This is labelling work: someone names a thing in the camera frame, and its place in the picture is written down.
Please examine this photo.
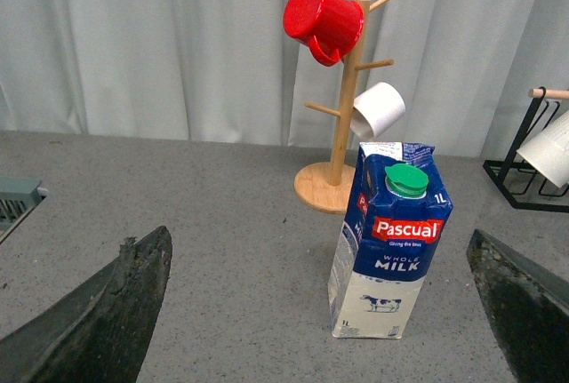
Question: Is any red plastic mug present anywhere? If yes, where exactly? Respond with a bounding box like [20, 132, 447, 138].
[283, 0, 365, 67]

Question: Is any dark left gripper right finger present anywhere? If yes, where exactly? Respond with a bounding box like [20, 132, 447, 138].
[467, 229, 568, 382]

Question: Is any black wire mug rack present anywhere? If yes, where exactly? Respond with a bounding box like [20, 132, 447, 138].
[483, 87, 568, 213]

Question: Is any blue white milk carton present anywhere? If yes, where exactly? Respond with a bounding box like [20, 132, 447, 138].
[328, 142, 453, 339]

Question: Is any white ribbed hanging mug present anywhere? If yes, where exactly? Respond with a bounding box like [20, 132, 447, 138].
[517, 112, 569, 188]

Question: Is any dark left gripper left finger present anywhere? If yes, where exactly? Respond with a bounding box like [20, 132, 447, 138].
[1, 226, 172, 382]

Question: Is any wooden mug tree stand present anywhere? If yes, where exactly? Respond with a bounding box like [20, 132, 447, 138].
[294, 0, 394, 214]

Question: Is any grey green plastic basket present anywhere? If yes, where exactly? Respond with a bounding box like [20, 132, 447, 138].
[1, 176, 46, 243]

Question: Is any small white cup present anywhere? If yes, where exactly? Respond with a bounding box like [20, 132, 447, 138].
[350, 82, 405, 141]

